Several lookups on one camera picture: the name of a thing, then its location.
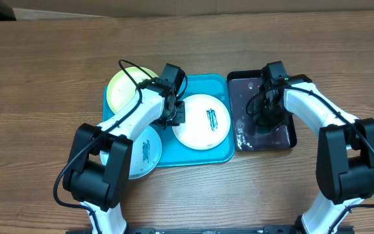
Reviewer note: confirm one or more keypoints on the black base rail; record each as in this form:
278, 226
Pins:
257, 230

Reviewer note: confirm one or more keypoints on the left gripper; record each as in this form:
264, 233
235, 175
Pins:
180, 117

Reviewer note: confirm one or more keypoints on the yellow-rimmed plate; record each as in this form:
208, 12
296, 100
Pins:
121, 89

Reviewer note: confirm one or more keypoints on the green scrubbing sponge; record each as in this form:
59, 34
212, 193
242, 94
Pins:
263, 130

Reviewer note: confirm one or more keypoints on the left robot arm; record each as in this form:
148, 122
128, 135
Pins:
96, 175

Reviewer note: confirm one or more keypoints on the cardboard backdrop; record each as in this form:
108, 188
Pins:
141, 8

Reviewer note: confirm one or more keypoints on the white plate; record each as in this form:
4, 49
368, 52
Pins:
207, 122

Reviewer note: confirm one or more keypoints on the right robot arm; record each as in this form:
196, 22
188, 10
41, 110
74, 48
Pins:
345, 156

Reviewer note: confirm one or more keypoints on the teal plastic tray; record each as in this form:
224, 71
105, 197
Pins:
174, 153

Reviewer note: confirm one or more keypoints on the black plastic tray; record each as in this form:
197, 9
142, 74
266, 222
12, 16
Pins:
242, 85

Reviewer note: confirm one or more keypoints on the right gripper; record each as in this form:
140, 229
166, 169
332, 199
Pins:
260, 119

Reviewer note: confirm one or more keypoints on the light blue plate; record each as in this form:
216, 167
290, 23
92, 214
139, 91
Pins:
146, 153

